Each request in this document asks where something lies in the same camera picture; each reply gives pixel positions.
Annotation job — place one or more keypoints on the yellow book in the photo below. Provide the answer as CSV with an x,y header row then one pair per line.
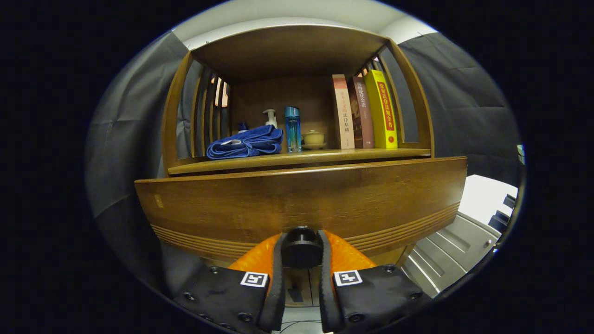
x,y
383,111

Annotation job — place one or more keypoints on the small blue-capped bottle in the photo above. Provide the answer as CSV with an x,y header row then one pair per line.
x,y
242,126

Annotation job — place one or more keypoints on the brown book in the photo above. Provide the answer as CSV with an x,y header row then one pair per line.
x,y
364,120

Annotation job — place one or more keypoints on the orange and white book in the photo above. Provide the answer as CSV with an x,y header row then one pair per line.
x,y
343,120

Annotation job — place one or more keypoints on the beige lidded teacup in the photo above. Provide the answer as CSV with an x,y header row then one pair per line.
x,y
314,138

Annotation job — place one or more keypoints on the white side cabinet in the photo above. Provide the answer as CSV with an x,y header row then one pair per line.
x,y
455,241

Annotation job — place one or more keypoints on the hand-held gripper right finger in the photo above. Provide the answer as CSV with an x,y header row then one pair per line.
x,y
324,297

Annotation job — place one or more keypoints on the blue folded towel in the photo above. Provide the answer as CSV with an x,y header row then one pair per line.
x,y
250,141

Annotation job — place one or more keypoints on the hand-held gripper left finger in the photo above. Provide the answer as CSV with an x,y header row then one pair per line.
x,y
278,287

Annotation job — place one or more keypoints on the wooden cabinet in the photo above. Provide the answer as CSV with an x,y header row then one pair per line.
x,y
287,51

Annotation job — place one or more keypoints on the tall blue transparent bottle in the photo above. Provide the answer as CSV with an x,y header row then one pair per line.
x,y
293,134

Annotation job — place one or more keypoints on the wooden drawer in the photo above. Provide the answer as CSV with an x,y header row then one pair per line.
x,y
301,195

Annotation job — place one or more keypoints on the white pump bottle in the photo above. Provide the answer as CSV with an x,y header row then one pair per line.
x,y
271,121

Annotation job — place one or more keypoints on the wooden cabinet door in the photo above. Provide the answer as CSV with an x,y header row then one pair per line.
x,y
297,278

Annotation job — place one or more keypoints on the wooden countertop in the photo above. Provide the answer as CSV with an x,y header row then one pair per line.
x,y
325,157

